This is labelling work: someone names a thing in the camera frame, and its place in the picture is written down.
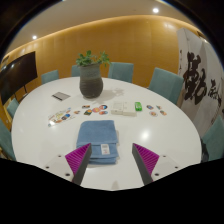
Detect printed sticker sheet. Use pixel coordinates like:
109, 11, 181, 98
47, 107, 73, 128

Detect calligraphy folding screen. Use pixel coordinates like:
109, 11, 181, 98
176, 27, 224, 138

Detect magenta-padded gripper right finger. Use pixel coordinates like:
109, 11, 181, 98
131, 143, 183, 186

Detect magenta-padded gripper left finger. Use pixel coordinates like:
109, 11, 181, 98
43, 143, 93, 186

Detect green small pack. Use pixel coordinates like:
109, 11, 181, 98
134, 101, 143, 113

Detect teal chairs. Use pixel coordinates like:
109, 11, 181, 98
0, 62, 224, 163

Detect black wall screen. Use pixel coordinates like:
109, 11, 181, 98
0, 50, 39, 105

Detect potted plant in grey vase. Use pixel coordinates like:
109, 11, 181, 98
75, 49, 111, 100

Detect blue towel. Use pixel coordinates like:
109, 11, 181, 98
75, 119, 120, 165

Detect white flat box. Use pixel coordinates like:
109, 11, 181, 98
110, 101, 138, 117

